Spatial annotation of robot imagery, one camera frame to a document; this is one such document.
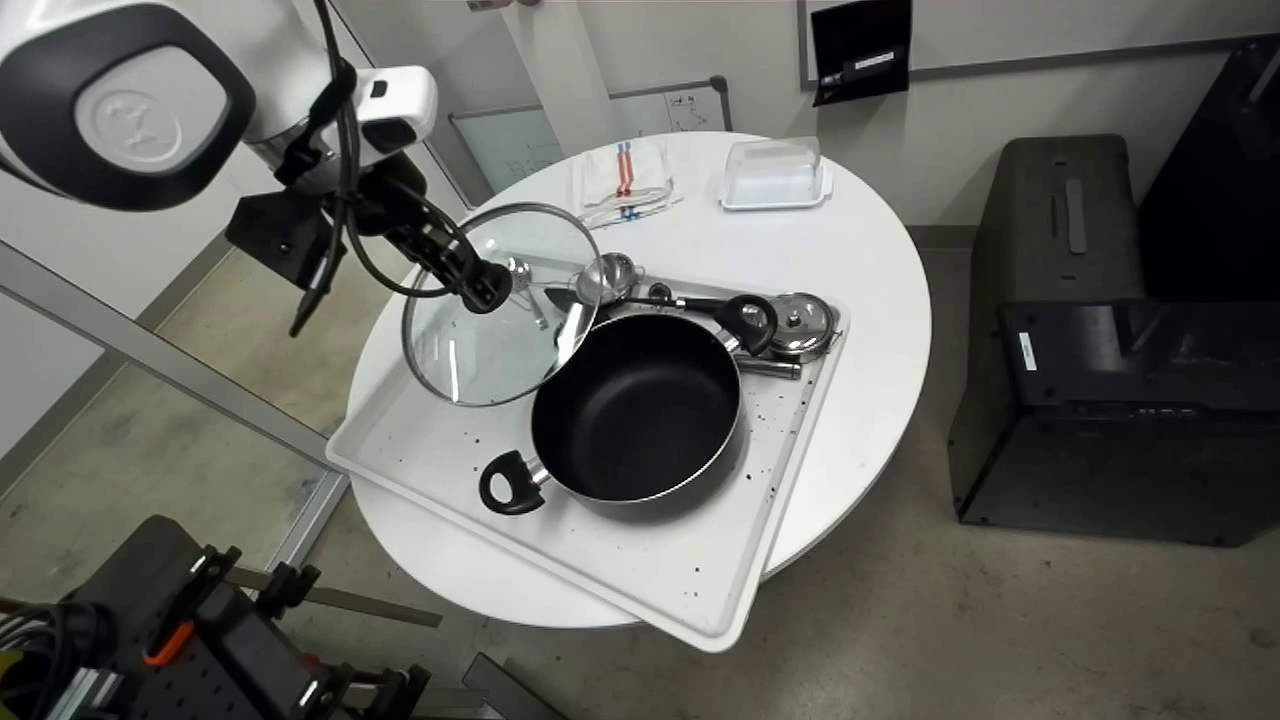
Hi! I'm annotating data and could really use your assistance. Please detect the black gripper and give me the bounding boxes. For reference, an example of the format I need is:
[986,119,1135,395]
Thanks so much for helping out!
[354,156,512,318]

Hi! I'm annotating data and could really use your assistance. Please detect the white plastic tray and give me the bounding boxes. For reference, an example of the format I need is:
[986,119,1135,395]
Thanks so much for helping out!
[330,325,848,651]

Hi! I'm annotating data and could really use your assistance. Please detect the black cabinet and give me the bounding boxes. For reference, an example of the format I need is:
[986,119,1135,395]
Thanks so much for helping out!
[948,135,1280,550]

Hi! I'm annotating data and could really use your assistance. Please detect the steel measuring cup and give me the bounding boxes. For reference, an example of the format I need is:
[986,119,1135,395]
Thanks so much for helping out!
[724,292,842,361]

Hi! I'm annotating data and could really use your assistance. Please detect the clear plastic container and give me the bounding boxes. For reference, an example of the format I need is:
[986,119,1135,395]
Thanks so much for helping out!
[715,142,834,212]

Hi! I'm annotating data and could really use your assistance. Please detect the black cooking pot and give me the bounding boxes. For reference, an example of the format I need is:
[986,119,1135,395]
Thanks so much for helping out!
[477,314,743,516]

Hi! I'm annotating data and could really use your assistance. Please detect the black equipment cart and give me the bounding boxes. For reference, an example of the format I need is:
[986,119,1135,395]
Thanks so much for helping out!
[0,516,430,720]

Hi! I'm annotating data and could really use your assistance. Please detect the black marker holder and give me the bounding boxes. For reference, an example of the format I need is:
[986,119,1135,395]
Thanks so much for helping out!
[812,0,914,104]

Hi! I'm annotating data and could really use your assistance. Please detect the steel ladle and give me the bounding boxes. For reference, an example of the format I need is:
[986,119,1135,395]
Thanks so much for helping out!
[598,253,683,308]

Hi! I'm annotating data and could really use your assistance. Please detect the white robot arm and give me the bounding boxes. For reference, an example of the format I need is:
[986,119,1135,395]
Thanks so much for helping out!
[0,0,512,314]

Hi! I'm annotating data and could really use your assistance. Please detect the glass lid with black knob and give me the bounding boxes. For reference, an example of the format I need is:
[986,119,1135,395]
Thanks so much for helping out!
[399,199,605,408]

